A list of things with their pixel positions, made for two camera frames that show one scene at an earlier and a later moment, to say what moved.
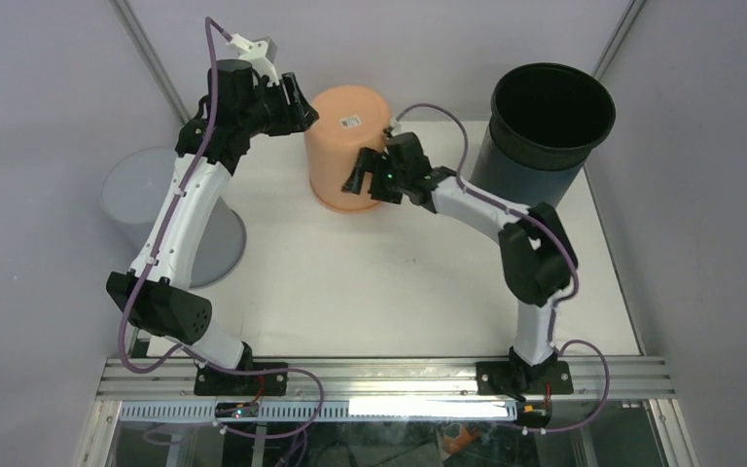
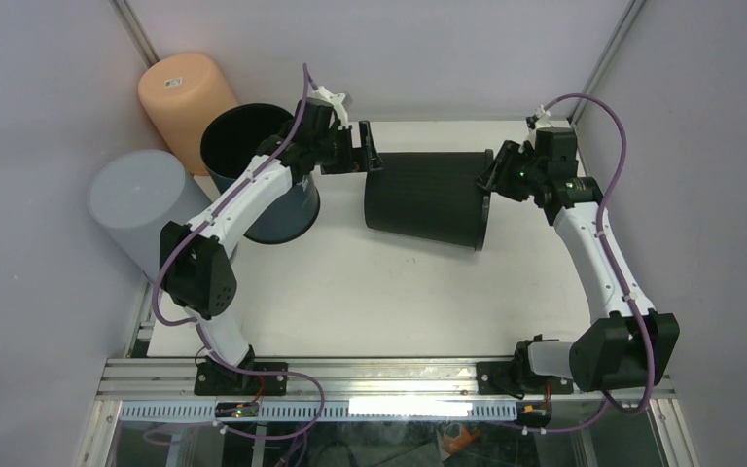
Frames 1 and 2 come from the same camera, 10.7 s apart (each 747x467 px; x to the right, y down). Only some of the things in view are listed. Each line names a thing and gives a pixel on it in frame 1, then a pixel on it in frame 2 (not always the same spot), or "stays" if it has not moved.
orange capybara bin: x=352 y=118 → x=180 y=94
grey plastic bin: x=134 y=183 stays
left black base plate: x=211 y=382 stays
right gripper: x=371 y=161 → x=496 y=177
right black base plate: x=513 y=378 stays
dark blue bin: x=531 y=151 → x=231 y=137
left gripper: x=292 y=121 → x=356 y=161
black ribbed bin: x=546 y=120 → x=432 y=196
